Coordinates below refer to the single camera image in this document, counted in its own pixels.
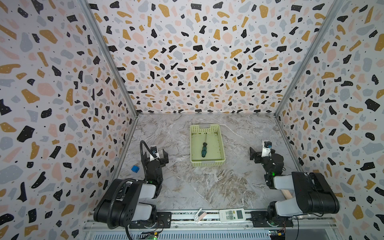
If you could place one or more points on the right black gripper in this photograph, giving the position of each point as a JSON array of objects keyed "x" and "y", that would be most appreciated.
[{"x": 253, "y": 155}]

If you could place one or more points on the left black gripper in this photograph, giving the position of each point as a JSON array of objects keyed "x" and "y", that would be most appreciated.
[{"x": 162, "y": 161}]

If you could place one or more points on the green black screwdriver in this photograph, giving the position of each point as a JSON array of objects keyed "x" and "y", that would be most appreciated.
[{"x": 204, "y": 148}]

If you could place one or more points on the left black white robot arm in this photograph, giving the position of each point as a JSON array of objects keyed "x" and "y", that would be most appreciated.
[{"x": 122, "y": 206}]

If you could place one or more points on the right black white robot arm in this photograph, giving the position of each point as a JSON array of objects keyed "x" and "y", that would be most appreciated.
[{"x": 312, "y": 193}]

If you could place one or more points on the light green plastic bin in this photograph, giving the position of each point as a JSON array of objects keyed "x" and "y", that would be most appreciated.
[{"x": 215, "y": 149}]

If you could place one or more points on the small blue cube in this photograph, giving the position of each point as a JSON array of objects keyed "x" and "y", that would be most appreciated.
[{"x": 135, "y": 169}]

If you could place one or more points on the wooden stick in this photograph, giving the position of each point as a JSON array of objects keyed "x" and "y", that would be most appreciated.
[{"x": 287, "y": 194}]

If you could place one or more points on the white remote control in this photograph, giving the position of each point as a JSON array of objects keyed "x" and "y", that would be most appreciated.
[{"x": 232, "y": 215}]

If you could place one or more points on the small white tag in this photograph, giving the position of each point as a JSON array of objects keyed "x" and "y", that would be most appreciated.
[{"x": 199, "y": 215}]

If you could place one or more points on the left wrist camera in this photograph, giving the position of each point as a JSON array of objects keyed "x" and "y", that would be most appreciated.
[{"x": 154, "y": 153}]

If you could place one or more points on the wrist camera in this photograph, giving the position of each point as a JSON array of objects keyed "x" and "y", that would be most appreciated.
[
  {"x": 154, "y": 153},
  {"x": 267, "y": 148}
]

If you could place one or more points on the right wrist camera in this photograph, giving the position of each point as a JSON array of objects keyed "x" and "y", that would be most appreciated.
[{"x": 267, "y": 148}]

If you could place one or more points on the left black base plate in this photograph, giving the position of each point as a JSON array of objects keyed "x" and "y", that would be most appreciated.
[{"x": 161, "y": 220}]

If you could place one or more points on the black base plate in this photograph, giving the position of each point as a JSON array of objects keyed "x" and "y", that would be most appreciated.
[
  {"x": 161, "y": 220},
  {"x": 263, "y": 219}
]

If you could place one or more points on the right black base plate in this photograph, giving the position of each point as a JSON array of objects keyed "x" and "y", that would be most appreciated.
[{"x": 263, "y": 219}]

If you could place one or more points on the aluminium front rail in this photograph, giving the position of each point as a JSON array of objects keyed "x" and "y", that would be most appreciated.
[{"x": 183, "y": 227}]

